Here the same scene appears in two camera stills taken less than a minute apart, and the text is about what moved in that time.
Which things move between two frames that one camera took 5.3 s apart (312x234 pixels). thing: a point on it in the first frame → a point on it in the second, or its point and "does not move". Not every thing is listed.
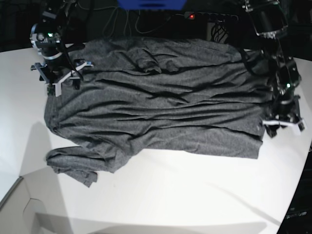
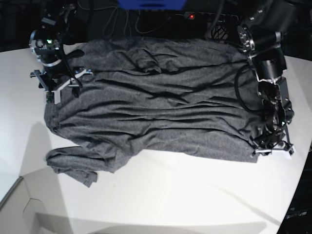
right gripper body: (287, 113) → (265, 146)
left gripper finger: (76, 82) → (75, 90)
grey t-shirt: (182, 94) does not move
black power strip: (210, 16) does not move
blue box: (152, 5) does not move
